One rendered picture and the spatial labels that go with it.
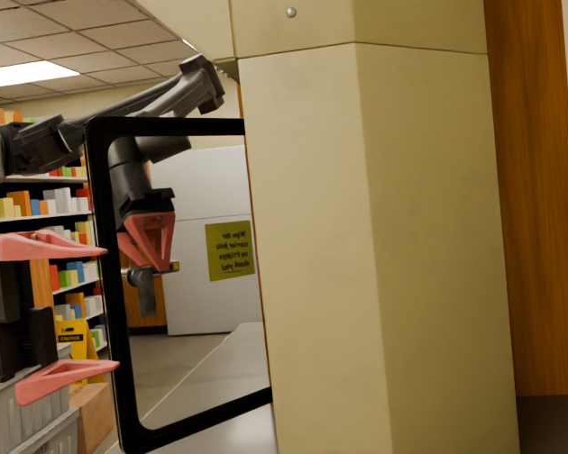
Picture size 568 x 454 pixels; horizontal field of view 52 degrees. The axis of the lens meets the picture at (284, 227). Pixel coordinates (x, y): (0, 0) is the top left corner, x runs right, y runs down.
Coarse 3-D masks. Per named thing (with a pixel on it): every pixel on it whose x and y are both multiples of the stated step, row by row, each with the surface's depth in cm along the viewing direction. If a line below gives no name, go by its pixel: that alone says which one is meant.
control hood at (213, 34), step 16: (144, 0) 56; (160, 0) 56; (176, 0) 56; (192, 0) 55; (208, 0) 55; (224, 0) 55; (160, 16) 56; (176, 16) 56; (192, 16) 55; (208, 16) 55; (224, 16) 55; (176, 32) 56; (192, 32) 56; (208, 32) 55; (224, 32) 55; (208, 48) 55; (224, 48) 55; (224, 64) 57
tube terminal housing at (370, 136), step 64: (256, 0) 54; (320, 0) 53; (384, 0) 55; (448, 0) 61; (256, 64) 55; (320, 64) 54; (384, 64) 55; (448, 64) 61; (256, 128) 55; (320, 128) 54; (384, 128) 55; (448, 128) 60; (256, 192) 56; (320, 192) 55; (384, 192) 55; (448, 192) 60; (320, 256) 55; (384, 256) 55; (448, 256) 60; (320, 320) 55; (384, 320) 55; (448, 320) 60; (320, 384) 56; (384, 384) 55; (448, 384) 60; (512, 384) 66; (320, 448) 56; (384, 448) 55; (448, 448) 60; (512, 448) 66
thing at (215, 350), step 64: (128, 192) 69; (192, 192) 75; (128, 256) 69; (192, 256) 74; (256, 256) 81; (128, 320) 68; (192, 320) 74; (256, 320) 81; (192, 384) 74; (256, 384) 81
